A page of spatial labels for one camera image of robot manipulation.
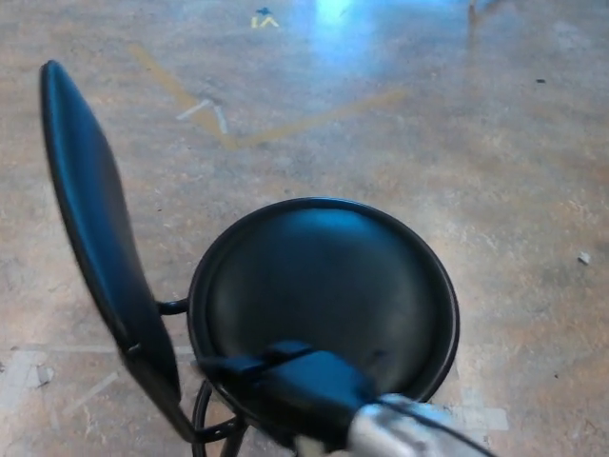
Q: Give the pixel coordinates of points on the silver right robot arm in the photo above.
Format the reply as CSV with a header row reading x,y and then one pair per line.
x,y
399,431

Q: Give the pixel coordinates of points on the torn grey tape scrap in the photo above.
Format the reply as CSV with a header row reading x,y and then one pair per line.
x,y
44,375

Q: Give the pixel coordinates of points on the long yellow floor tape strip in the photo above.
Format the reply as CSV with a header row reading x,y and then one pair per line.
x,y
166,78
323,119

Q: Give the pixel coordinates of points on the light wooden furniture leg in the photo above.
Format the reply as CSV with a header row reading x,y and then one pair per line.
x,y
472,4

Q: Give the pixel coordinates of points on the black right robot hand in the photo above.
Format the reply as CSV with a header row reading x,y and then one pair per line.
x,y
314,390

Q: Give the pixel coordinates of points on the white floor tape piece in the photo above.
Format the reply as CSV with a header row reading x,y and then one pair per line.
x,y
221,119
192,110

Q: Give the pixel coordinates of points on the small white floor scrap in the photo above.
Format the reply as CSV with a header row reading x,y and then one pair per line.
x,y
584,258

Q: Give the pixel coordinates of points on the black round-seat swivel chair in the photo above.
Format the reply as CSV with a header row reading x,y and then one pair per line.
x,y
328,285

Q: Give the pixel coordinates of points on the small yellow tape chevron mark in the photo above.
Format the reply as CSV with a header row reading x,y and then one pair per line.
x,y
269,21

